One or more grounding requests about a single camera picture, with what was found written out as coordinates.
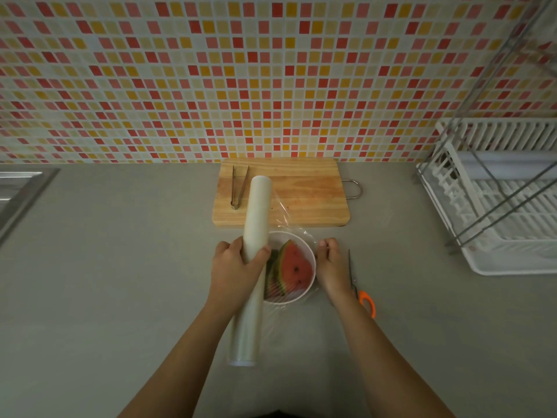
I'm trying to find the orange handled scissors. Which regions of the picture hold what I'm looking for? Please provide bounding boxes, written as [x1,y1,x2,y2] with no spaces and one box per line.
[347,249,377,320]

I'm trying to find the clear cling film sheet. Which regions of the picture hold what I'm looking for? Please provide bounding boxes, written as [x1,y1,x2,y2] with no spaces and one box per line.
[260,189,322,311]

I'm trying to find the red watermelon slice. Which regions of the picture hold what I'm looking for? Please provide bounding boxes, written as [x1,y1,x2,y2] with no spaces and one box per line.
[264,250,283,299]
[278,239,315,298]

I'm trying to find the metal tongs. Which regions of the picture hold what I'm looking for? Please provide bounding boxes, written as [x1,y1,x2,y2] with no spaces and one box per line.
[230,165,251,211]

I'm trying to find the person's right forearm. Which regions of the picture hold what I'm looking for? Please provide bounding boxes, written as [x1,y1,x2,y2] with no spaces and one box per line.
[330,291,456,418]

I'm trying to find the white cling film roll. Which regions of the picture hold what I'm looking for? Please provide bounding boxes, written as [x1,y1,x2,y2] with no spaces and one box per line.
[227,176,273,367]

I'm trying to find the person's left hand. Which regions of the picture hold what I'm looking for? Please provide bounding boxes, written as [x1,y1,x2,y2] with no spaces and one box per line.
[208,236,272,317]

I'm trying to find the wooden cutting board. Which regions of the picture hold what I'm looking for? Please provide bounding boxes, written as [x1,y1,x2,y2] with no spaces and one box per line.
[211,158,364,228]

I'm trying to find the stainless steel sink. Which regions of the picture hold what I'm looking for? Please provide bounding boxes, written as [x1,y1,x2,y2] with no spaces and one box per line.
[0,167,61,247]

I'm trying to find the person's left forearm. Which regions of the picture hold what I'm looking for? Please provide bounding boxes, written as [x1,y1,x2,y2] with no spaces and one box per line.
[117,300,245,418]

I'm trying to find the white plastic dish rack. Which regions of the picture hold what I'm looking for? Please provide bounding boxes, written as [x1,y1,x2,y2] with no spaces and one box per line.
[415,117,557,276]

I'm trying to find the person's right hand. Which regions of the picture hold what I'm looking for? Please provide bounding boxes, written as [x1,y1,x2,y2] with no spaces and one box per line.
[314,238,354,305]

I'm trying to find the white round bowl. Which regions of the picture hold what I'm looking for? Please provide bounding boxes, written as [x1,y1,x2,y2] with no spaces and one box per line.
[262,231,317,305]

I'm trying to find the metal wire rack frame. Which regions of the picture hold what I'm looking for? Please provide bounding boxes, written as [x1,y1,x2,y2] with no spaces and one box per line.
[443,0,557,256]

